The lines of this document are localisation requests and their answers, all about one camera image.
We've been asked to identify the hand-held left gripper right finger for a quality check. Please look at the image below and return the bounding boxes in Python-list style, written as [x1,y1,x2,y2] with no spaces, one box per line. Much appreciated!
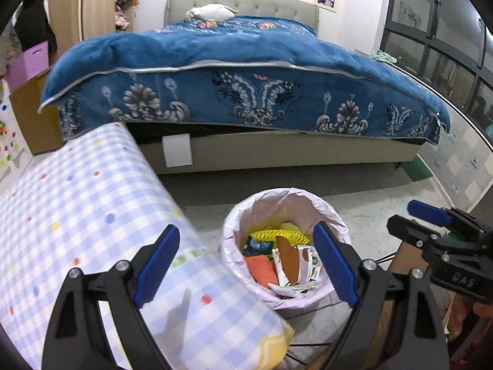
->
[312,221,451,370]

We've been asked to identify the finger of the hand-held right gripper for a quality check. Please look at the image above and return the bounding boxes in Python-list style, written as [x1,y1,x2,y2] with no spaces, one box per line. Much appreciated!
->
[387,215,440,249]
[407,200,454,228]

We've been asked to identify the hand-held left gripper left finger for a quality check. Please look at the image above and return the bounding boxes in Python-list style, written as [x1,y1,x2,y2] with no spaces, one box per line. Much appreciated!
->
[40,224,181,370]

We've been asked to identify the trash bin with pink bag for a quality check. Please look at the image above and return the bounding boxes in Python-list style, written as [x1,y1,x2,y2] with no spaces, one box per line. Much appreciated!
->
[221,187,352,320]

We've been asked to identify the white printed snack bag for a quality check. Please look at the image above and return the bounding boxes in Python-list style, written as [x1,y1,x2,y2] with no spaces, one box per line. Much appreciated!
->
[268,235,323,298]

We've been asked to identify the yellow foam net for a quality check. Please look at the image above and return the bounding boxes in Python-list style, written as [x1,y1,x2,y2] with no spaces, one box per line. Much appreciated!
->
[246,228,314,248]

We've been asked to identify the orange packet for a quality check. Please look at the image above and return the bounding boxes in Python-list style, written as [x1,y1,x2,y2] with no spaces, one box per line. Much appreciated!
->
[246,254,279,290]

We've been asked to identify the dark snack packet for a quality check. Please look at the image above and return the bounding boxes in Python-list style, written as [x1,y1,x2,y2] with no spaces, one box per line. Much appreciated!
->
[242,236,275,257]

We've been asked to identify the white paper label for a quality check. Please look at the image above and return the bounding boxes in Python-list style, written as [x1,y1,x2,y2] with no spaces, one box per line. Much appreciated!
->
[162,134,193,169]

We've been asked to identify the brown cardboard box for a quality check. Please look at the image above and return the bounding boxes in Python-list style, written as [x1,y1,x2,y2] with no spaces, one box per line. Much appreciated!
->
[10,67,64,155]

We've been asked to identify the blue floral blanket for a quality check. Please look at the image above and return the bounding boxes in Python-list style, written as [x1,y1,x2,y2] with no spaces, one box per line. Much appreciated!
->
[39,17,451,147]

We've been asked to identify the purple storage box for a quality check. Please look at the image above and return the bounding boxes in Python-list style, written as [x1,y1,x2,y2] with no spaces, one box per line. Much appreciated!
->
[4,40,52,93]

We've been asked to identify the hanging clothes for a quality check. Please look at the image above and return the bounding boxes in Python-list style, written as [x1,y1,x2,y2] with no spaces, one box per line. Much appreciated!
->
[115,0,139,32]

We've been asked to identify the wooden wardrobe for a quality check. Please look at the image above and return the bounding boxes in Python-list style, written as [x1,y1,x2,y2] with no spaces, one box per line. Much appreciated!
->
[50,0,139,44]

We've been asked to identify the black coat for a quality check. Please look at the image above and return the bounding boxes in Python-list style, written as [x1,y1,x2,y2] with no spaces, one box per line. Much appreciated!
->
[19,0,58,53]

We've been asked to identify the grey upholstered bed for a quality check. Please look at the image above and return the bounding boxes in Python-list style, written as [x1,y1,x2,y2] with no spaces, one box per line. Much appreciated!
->
[127,0,424,175]

